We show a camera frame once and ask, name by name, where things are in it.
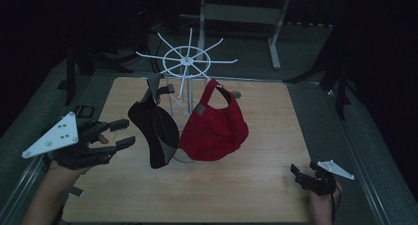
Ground small grey flat piece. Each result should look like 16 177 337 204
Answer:
68 186 85 198

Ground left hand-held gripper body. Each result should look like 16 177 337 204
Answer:
21 112 118 171

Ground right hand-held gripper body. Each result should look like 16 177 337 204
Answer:
296 159 356 196

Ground black metal stand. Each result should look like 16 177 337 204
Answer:
63 43 134 107
284 27 352 121

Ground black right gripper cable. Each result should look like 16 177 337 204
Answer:
330 185 342 224

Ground black rectangular floor frame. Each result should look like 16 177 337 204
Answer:
74 105 97 119

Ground white wire hat rack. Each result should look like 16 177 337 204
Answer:
135 28 239 164

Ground red baseball cap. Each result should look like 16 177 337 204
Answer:
179 78 250 163

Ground grey metal desk frame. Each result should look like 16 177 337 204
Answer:
179 0 292 71

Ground black floor cables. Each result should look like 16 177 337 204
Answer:
143 41 167 78

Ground person's right hand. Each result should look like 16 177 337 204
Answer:
308 181 344 217

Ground person's left hand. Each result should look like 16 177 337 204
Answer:
48 133 109 187

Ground grey sun visor cap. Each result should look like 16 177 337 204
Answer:
127 72 180 170

